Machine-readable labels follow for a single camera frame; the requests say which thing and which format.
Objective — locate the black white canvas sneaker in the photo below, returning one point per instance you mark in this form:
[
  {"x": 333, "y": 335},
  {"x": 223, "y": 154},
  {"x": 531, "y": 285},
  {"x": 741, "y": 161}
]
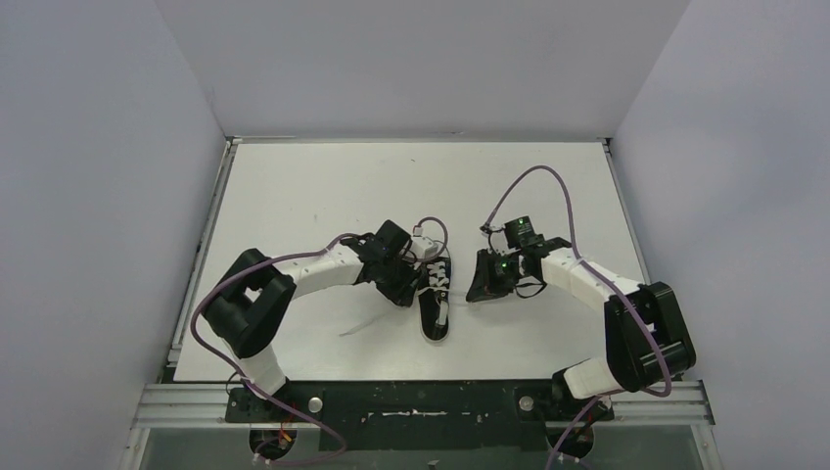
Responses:
[{"x": 432, "y": 294}]

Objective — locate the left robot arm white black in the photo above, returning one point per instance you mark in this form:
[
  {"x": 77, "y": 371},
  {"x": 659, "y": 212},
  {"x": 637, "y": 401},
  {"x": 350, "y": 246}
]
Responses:
[{"x": 240, "y": 317}]

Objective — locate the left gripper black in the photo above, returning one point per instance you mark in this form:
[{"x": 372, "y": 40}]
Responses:
[{"x": 404, "y": 288}]

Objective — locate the aluminium frame rail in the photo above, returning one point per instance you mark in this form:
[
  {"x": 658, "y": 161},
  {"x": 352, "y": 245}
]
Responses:
[{"x": 203, "y": 405}]

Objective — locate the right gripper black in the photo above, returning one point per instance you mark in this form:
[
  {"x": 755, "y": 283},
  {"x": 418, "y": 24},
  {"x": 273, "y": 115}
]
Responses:
[{"x": 485, "y": 284}]

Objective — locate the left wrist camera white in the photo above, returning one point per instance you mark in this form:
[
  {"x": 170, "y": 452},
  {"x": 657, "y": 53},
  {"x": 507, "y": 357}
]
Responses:
[{"x": 423, "y": 248}]

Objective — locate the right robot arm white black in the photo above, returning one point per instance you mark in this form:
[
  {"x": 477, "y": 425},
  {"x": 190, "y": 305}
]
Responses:
[{"x": 645, "y": 336}]

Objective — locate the white shoelace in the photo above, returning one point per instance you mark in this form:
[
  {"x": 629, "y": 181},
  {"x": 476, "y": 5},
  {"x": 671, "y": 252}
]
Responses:
[{"x": 425, "y": 284}]

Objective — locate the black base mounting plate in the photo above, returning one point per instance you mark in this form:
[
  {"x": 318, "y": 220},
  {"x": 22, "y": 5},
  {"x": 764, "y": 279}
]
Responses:
[{"x": 527, "y": 414}]

